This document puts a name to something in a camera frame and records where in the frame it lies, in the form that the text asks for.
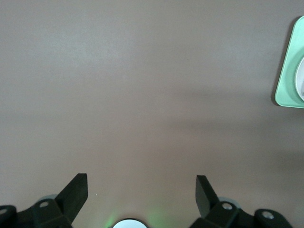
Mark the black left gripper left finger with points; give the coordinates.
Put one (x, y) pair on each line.
(47, 213)

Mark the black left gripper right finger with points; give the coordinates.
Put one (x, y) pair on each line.
(223, 216)

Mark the round beige plate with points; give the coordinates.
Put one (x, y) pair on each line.
(300, 78)

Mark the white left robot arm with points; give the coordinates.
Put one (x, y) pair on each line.
(129, 224)

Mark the brown table cloth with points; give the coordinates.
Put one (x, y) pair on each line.
(118, 95)

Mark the light green rectangular tray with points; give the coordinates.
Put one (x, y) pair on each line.
(288, 78)

